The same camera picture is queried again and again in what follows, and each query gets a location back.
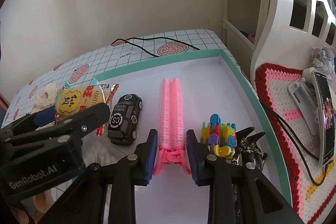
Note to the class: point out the cream lace scrunchies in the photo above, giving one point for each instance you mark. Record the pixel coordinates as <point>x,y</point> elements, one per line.
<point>46,98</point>

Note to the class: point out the smartphone on stand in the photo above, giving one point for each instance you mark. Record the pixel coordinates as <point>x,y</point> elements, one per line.
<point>326,121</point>

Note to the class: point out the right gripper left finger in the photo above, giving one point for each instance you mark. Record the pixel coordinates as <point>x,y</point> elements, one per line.
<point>84,201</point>

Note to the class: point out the colourful block fidget toy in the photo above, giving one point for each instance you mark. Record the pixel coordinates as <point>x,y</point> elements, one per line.
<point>220,138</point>

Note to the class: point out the grey phone stand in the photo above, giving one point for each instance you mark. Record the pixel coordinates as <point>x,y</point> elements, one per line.
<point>306,103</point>

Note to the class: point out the teal shallow box tray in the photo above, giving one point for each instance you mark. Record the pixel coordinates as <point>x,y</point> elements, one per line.
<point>211,84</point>

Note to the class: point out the pink hair roller clip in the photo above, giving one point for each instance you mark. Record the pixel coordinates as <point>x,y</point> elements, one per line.
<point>172,135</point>

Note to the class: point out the black toy car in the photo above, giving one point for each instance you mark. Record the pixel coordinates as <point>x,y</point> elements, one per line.
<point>122,129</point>

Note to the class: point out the yellow rice cracker packet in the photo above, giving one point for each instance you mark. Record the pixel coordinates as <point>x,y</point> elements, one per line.
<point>73,100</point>

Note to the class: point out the crumpled grey tissue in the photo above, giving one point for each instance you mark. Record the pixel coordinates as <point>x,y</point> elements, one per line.
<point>323,59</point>

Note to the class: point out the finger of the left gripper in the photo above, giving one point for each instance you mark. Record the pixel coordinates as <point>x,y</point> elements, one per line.
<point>30,122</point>
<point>79,124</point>

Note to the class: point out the crochet red pink mat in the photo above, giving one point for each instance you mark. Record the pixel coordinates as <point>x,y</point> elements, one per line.
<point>312,185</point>

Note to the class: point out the black gold action figure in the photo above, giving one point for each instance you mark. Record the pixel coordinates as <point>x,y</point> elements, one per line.
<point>247,149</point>

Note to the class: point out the white cutout headboard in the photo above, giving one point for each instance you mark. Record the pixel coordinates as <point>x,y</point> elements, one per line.
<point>292,29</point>

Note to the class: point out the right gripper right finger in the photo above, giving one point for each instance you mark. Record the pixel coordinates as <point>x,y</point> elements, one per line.
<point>238,194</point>

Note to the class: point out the person's left hand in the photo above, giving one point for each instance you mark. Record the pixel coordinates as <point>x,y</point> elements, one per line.
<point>42,202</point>

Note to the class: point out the bag of cotton swabs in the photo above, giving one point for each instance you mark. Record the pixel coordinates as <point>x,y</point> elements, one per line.
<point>97,153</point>

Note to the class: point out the checked fruit print bedsheet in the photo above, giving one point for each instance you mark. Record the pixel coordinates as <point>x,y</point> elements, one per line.
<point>80,71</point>

